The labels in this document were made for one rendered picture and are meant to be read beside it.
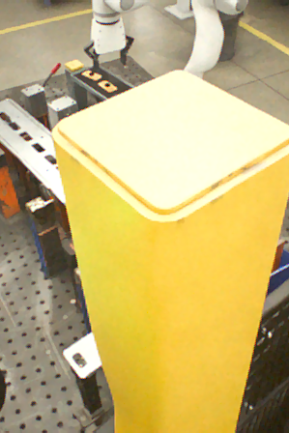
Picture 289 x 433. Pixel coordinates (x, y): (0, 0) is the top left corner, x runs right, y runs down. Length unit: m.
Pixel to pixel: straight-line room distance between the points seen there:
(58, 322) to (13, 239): 0.47
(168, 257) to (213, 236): 0.03
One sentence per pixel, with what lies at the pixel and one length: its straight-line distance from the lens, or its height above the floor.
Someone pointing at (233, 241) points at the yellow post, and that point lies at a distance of 0.26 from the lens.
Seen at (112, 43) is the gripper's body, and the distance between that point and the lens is 1.60.
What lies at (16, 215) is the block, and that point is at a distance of 2.16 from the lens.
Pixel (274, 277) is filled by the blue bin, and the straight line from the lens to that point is 1.31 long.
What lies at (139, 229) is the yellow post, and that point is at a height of 1.98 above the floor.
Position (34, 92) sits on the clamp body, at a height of 1.06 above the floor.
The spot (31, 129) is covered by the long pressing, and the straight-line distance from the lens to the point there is 2.12.
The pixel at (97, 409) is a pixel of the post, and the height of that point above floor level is 0.73.
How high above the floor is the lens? 2.14
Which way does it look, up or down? 44 degrees down
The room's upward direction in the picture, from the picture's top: 3 degrees counter-clockwise
